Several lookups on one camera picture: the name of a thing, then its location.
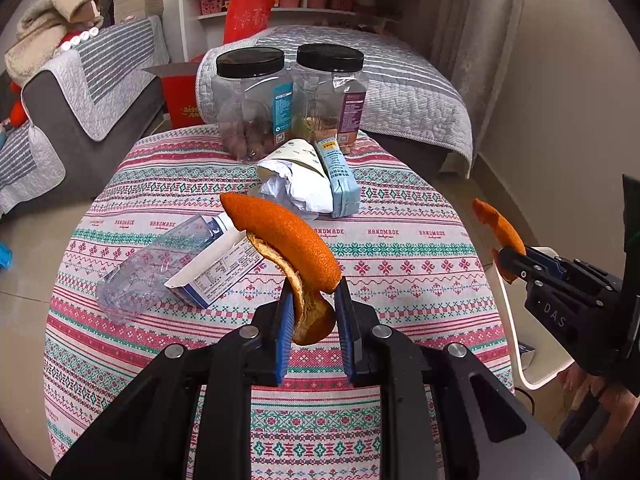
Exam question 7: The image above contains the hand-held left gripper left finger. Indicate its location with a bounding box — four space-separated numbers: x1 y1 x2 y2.
52 280 293 480

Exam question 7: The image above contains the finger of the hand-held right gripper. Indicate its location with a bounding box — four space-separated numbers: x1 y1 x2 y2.
492 246 538 286
530 247 568 277

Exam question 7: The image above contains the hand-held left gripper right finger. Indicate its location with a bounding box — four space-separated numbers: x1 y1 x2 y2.
334 277 581 480

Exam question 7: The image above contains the small orange peel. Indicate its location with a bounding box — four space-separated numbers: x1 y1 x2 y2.
472 198 526 283

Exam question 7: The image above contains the white waste bin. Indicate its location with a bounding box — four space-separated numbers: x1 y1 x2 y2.
492 255 576 391

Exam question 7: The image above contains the dark blue cardboard box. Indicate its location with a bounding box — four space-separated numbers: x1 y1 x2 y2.
164 212 262 309

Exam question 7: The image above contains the large orange peel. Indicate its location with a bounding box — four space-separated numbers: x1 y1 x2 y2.
220 192 343 346

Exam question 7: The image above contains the white paper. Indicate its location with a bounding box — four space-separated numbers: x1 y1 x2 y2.
256 160 321 221

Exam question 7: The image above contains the crushed clear plastic bottle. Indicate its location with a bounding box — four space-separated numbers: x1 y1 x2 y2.
95 214 233 323

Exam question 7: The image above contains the light blue drink carton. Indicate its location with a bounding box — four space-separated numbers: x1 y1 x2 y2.
315 135 360 218

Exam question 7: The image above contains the cream printed paper wrapper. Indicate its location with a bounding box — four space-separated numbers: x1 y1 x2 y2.
272 139 333 216

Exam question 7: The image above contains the person's right hand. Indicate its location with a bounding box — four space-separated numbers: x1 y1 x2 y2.
564 365 640 441

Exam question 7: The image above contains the embroidered grey curtain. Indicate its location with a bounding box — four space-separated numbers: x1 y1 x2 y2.
430 0 531 156

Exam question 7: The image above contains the bed with grey quilt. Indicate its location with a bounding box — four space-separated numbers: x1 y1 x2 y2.
195 25 473 178

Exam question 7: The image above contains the teal label plastic jar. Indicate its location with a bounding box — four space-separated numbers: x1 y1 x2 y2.
216 47 296 163

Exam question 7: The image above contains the purple label plastic jar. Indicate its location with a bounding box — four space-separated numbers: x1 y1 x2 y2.
292 43 368 153

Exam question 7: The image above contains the dark grey sofa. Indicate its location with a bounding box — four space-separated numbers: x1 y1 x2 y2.
0 15 168 216

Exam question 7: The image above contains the red cardboard box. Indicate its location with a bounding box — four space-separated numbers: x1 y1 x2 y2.
142 61 206 130

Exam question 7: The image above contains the grey striped sofa cover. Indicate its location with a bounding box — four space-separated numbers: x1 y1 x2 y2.
0 120 66 216
45 14 170 141

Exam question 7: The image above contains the white headboard shelf unit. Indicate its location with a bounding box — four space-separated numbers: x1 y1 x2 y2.
177 0 426 63

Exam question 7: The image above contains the red gift bag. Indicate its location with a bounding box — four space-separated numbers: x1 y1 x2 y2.
222 0 277 46

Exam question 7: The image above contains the red plush cushion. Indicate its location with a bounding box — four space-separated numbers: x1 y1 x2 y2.
7 80 31 128

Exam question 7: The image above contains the red plush with white pompoms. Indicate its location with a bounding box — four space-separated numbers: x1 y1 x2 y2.
55 27 106 53

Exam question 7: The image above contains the brown plush toy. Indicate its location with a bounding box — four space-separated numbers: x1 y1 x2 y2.
70 0 103 26

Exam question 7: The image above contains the beige fleece blanket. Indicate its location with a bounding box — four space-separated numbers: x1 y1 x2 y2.
5 0 103 86

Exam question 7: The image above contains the black floor cable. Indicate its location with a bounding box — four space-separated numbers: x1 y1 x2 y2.
512 385 541 413

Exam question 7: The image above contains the dark bed frame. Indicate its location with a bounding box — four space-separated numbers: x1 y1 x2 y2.
370 132 446 176

